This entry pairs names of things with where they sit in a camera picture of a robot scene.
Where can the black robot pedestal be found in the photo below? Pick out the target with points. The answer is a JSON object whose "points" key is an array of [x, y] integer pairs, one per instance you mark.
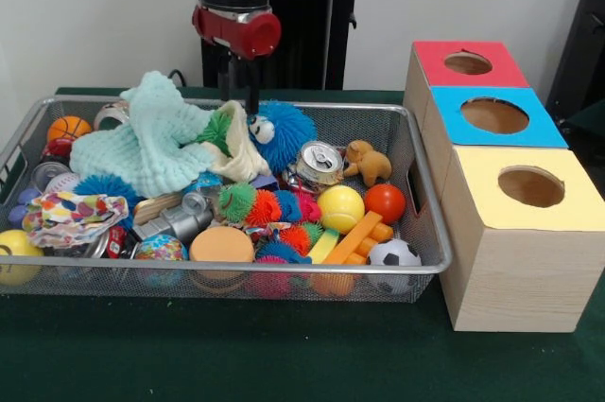
{"points": [[321, 42]]}

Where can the large blue puffer ball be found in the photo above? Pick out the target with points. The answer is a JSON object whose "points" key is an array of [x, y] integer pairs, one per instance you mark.
{"points": [[288, 137]]}

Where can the dark green table cloth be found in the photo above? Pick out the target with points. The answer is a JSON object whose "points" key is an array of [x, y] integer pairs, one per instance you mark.
{"points": [[591, 116], [283, 354]]}

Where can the small soccer ball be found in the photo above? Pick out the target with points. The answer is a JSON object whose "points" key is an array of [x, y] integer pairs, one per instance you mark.
{"points": [[394, 254]]}

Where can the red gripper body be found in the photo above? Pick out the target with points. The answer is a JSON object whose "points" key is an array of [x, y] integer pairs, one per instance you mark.
{"points": [[255, 35]]}

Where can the yellow smiley ball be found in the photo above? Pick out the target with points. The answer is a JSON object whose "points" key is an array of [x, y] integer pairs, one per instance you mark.
{"points": [[16, 248]]}

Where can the red ball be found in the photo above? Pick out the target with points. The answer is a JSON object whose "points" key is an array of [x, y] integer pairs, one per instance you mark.
{"points": [[385, 203]]}

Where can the plain yellow ball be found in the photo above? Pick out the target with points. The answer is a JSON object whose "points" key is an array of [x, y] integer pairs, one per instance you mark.
{"points": [[341, 209]]}

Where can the orange foam disc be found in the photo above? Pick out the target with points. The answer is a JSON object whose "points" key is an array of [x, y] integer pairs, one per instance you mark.
{"points": [[222, 245]]}

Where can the cream muslin cloth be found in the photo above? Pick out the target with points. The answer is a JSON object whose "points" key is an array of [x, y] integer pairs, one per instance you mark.
{"points": [[241, 156]]}

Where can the mint green cloth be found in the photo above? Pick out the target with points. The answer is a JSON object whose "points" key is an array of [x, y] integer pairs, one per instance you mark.
{"points": [[142, 156]]}

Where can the wooden box with three holes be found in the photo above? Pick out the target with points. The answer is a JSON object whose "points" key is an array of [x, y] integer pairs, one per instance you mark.
{"points": [[520, 279]]}

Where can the small brown plush toy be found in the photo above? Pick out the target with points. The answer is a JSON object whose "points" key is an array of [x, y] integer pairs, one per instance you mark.
{"points": [[371, 163]]}

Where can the crushed silver drink can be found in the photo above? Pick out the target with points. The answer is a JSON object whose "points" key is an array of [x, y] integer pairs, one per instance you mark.
{"points": [[316, 163]]}

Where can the black upright panel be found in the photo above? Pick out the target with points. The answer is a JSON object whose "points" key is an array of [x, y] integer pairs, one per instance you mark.
{"points": [[586, 42]]}

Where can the shallow metal mesh bin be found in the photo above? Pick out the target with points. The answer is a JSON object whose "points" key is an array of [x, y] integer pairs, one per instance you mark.
{"points": [[142, 286]]}

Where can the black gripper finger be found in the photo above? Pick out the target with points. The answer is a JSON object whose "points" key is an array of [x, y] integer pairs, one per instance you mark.
{"points": [[253, 85], [225, 75]]}

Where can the white polka dot cloth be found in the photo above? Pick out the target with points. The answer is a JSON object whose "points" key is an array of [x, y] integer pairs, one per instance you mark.
{"points": [[71, 217]]}

